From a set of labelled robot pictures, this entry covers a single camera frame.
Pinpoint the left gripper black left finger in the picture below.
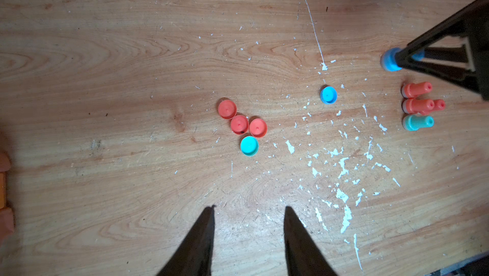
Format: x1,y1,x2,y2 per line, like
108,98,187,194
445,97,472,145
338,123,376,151
157,206,215,275

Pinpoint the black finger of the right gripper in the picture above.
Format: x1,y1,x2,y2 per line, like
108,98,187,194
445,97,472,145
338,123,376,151
397,0,488,62
397,60,488,96

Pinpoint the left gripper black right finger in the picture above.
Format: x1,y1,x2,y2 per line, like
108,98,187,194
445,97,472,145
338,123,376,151
283,206,337,276

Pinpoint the red stamp body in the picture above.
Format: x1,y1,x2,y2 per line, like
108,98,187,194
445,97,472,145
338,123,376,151
402,98,436,115
401,82,432,99
433,99,446,111

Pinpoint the teal stamp cap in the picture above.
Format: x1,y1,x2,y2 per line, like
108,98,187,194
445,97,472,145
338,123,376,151
240,136,259,157

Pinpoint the red stamp cap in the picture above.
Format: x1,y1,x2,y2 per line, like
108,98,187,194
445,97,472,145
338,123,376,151
230,114,249,135
249,118,267,138
218,100,237,120

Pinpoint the black plastic tool case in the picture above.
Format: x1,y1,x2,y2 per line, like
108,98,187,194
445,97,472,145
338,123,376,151
0,152,15,243

